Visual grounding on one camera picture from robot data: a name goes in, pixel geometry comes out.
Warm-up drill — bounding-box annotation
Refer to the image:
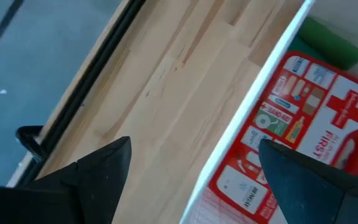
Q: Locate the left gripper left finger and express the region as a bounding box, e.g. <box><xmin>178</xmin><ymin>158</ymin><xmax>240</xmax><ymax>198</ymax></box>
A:
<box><xmin>29</xmin><ymin>136</ymin><xmax>132</xmax><ymax>224</ymax></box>

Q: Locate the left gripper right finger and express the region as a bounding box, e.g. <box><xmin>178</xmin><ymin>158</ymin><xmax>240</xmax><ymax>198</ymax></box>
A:
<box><xmin>258</xmin><ymin>139</ymin><xmax>351</xmax><ymax>224</ymax></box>

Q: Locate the red white first aid kit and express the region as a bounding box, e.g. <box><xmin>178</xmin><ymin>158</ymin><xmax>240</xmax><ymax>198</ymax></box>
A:
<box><xmin>208</xmin><ymin>51</ymin><xmax>358</xmax><ymax>224</ymax></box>

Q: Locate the teal green bandage roll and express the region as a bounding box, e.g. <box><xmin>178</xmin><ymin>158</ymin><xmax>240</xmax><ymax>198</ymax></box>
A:
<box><xmin>286</xmin><ymin>35</ymin><xmax>326</xmax><ymax>63</ymax></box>

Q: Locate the white perforated plastic basket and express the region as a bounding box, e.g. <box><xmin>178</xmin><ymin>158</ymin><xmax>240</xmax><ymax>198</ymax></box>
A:
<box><xmin>178</xmin><ymin>0</ymin><xmax>358</xmax><ymax>224</ymax></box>

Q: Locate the black table clamp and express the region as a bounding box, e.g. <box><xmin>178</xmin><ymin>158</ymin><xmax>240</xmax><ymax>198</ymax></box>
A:
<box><xmin>15</xmin><ymin>125</ymin><xmax>48</xmax><ymax>162</ymax></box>

